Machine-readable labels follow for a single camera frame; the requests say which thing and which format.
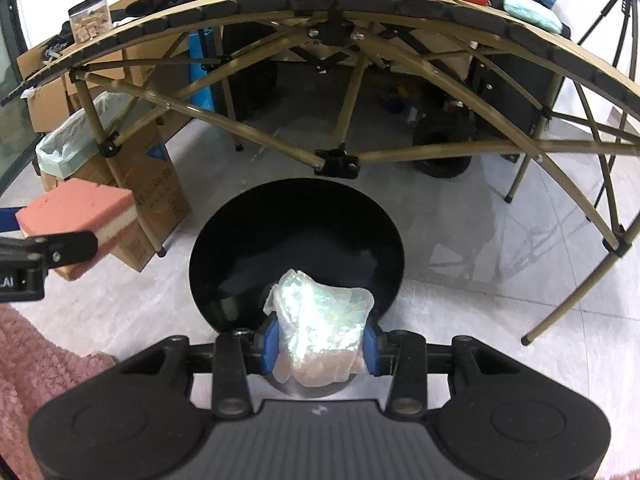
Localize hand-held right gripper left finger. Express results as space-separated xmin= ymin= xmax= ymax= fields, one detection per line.
xmin=119 ymin=315 xmax=282 ymax=420

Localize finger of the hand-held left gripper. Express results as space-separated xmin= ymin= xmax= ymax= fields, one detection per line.
xmin=20 ymin=230 xmax=100 ymax=266
xmin=0 ymin=206 xmax=24 ymax=235

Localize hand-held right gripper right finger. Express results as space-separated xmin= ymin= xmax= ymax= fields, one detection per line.
xmin=362 ymin=321 xmax=525 ymax=420

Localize pink and white sponge block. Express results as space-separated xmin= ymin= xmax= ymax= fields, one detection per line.
xmin=15 ymin=177 xmax=137 ymax=281

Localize clear plastic bag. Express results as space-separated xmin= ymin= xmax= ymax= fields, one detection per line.
xmin=263 ymin=268 xmax=375 ymax=388

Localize black round trash bin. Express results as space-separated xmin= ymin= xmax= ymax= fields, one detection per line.
xmin=189 ymin=178 xmax=405 ymax=398

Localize light blue plush toy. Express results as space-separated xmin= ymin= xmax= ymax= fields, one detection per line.
xmin=502 ymin=0 xmax=563 ymax=35

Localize cardboard box with green liner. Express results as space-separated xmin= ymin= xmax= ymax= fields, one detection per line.
xmin=35 ymin=91 xmax=193 ymax=273

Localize large cardboard box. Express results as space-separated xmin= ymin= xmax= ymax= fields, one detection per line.
xmin=17 ymin=0 xmax=166 ymax=133

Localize tan slatted folding table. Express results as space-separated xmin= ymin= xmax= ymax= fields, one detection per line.
xmin=0 ymin=0 xmax=640 ymax=346

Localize black clothes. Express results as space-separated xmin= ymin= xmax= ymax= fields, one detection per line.
xmin=45 ymin=20 xmax=76 ymax=63

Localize clear jar of snacks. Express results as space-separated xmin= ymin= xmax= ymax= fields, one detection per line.
xmin=67 ymin=0 xmax=112 ymax=46

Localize blue plastic panel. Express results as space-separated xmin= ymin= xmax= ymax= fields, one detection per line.
xmin=189 ymin=30 xmax=223 ymax=113

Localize black gloves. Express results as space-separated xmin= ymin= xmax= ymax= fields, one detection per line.
xmin=125 ymin=0 xmax=208 ymax=18

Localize black camera tripod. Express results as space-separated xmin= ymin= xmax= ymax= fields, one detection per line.
xmin=577 ymin=0 xmax=636 ymax=46

